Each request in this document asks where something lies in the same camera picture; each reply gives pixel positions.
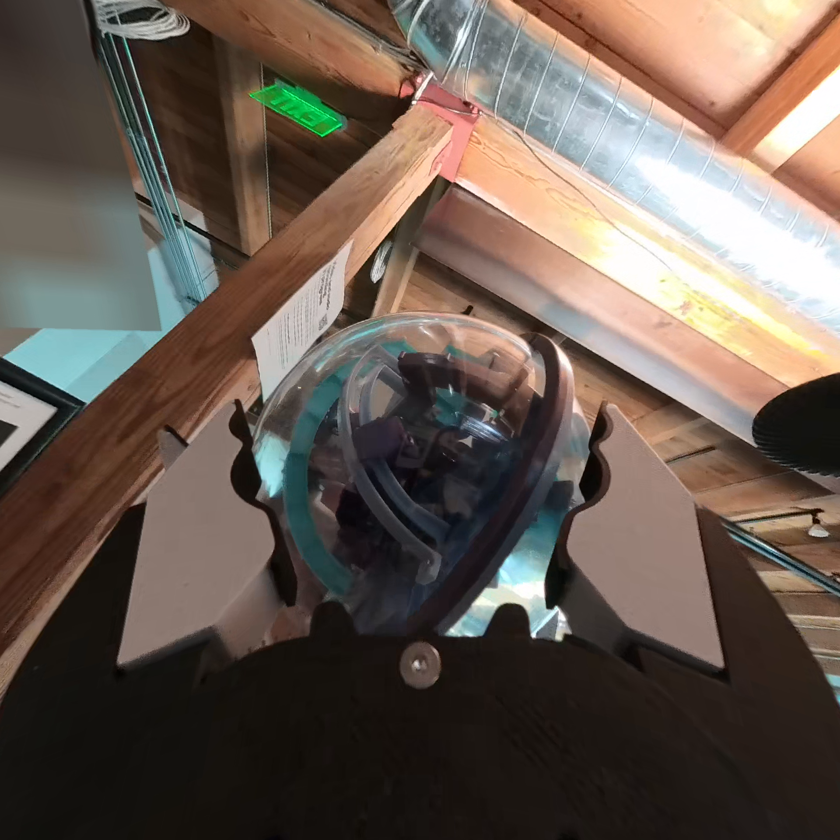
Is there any black framed marker sign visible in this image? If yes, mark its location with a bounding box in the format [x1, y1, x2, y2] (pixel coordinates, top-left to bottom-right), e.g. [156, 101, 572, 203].
[0, 357, 85, 496]

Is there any red steel beam bracket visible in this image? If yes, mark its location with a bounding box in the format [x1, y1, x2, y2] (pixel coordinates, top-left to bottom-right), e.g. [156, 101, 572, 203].
[400, 72, 480, 181]

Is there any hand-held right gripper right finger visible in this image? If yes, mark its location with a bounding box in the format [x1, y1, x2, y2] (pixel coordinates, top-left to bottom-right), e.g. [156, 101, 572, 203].
[545, 402, 726, 670]

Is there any white cable bundle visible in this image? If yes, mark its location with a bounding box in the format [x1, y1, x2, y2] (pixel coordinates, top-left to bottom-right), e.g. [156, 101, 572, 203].
[92, 0, 191, 38]

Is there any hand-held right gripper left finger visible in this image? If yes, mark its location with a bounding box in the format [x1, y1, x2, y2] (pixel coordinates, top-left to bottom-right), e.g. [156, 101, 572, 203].
[117, 402, 298, 669]

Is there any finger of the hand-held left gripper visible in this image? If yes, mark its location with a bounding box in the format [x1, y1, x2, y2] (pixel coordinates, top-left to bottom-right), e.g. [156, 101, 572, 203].
[159, 425, 193, 468]

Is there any clear plastic maze ball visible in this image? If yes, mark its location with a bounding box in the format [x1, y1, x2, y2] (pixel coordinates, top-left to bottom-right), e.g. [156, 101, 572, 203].
[252, 314, 592, 637]

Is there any silver spiral air duct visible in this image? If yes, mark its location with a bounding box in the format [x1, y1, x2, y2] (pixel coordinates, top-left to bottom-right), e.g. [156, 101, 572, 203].
[387, 0, 840, 329]

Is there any black ceiling track rail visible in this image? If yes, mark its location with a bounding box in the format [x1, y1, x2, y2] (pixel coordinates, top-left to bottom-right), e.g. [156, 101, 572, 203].
[721, 515, 840, 595]

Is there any white paper notice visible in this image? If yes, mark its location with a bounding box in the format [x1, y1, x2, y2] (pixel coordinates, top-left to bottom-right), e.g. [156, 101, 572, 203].
[252, 239, 355, 401]

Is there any green exit sign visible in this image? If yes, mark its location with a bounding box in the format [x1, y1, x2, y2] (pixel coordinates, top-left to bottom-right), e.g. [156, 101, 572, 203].
[248, 79, 347, 132]

